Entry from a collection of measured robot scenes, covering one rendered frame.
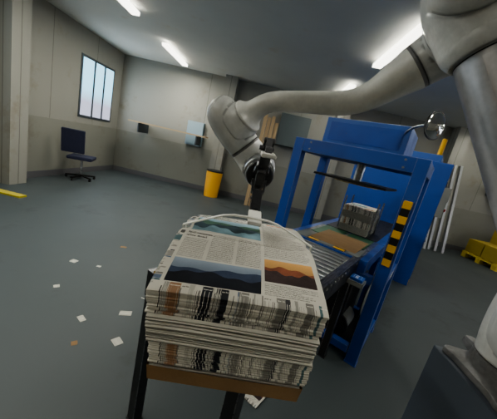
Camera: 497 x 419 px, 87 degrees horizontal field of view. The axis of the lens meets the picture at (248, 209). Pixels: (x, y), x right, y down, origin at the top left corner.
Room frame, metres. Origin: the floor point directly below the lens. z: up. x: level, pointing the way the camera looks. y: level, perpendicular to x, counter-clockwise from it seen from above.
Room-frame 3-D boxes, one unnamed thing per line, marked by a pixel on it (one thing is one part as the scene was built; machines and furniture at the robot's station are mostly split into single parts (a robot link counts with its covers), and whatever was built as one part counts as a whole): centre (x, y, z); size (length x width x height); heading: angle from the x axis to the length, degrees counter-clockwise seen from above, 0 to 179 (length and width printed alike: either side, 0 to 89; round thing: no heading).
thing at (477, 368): (0.52, -0.64, 1.03); 0.22 x 0.18 x 0.06; 178
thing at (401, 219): (1.69, -0.98, 1.05); 0.05 x 0.05 x 0.45; 56
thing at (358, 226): (2.70, -1.15, 0.93); 0.38 x 0.30 x 0.26; 146
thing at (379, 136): (2.23, -0.83, 1.65); 0.60 x 0.45 x 0.20; 56
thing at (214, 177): (6.56, 1.03, 0.33); 0.43 x 0.42 x 0.67; 178
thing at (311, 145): (2.23, -0.83, 1.50); 0.94 x 0.68 x 0.10; 56
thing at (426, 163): (1.74, -1.02, 0.78); 0.09 x 0.09 x 1.55; 56
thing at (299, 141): (2.23, -0.30, 0.78); 0.09 x 0.09 x 1.55; 56
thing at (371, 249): (2.23, -0.83, 0.75); 0.70 x 0.65 x 0.10; 146
